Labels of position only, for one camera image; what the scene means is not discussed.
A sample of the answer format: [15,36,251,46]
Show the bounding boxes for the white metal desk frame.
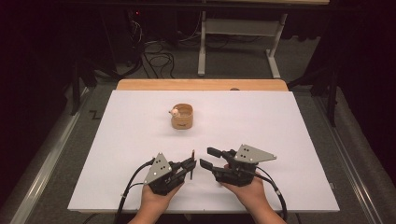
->
[197,10,289,78]

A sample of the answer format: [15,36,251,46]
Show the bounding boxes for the white table sheet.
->
[67,90,340,213]

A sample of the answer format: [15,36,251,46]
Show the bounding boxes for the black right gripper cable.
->
[255,166,289,222]

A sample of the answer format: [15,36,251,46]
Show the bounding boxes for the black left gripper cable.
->
[114,157,156,224]

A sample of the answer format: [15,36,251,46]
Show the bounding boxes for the black floor cables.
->
[130,18,176,79]

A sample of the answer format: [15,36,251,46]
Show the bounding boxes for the aluminium floor rail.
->
[8,87,92,224]
[312,94,389,224]

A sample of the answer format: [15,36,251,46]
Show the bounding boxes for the person's left hand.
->
[141,183,185,213]

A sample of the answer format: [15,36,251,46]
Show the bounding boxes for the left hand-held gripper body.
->
[143,152,188,196]

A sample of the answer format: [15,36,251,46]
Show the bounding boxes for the tan pen holder with bear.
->
[168,103,194,130]

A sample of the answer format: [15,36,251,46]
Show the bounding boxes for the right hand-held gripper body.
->
[213,144,277,187]

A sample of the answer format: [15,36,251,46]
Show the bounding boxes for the black box with red light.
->
[124,8,148,64]

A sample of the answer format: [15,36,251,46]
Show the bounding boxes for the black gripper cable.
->
[255,166,289,222]
[114,157,156,224]

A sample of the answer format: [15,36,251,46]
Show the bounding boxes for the dark pencil with wooden tip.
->
[190,149,196,181]

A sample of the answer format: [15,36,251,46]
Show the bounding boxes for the black metal stand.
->
[288,63,341,128]
[69,57,98,117]

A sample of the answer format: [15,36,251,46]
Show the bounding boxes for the person's right hand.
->
[219,178,269,214]

